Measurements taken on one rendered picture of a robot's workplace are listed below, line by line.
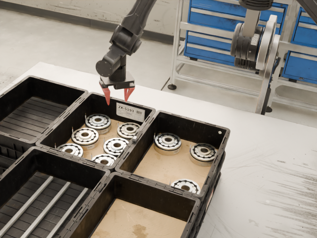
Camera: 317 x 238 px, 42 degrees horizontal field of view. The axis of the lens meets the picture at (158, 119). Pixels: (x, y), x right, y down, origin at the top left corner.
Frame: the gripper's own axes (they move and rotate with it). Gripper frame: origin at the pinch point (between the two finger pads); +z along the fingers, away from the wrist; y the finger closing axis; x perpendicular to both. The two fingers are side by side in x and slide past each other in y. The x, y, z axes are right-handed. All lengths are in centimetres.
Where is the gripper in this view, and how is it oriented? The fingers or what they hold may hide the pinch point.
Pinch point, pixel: (116, 100)
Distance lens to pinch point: 143.3
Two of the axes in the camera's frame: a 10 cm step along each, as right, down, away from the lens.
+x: -3.8, -5.6, 7.4
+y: 9.2, -1.7, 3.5
